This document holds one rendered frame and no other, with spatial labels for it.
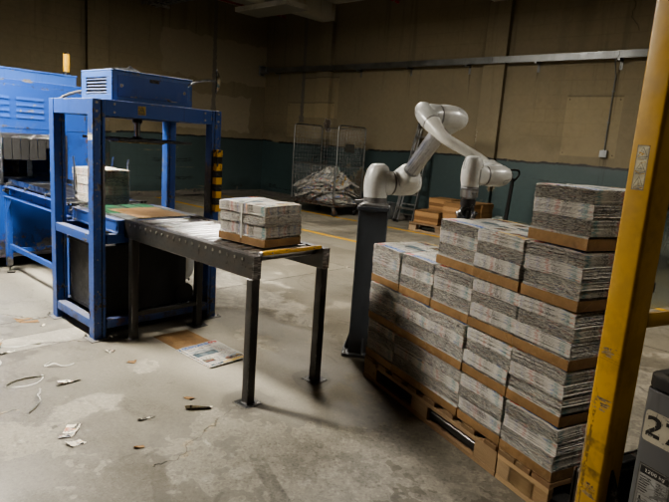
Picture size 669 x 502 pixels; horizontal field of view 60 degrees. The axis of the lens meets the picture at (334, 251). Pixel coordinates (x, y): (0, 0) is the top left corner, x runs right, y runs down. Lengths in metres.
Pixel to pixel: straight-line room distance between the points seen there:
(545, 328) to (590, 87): 7.63
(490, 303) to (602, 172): 7.13
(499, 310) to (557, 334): 0.32
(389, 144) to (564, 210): 9.39
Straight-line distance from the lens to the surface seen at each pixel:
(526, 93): 10.21
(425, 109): 3.33
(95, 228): 3.94
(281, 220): 3.15
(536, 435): 2.55
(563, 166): 9.84
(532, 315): 2.45
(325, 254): 3.24
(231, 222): 3.28
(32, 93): 6.21
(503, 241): 2.54
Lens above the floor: 1.39
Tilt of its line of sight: 11 degrees down
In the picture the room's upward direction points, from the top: 4 degrees clockwise
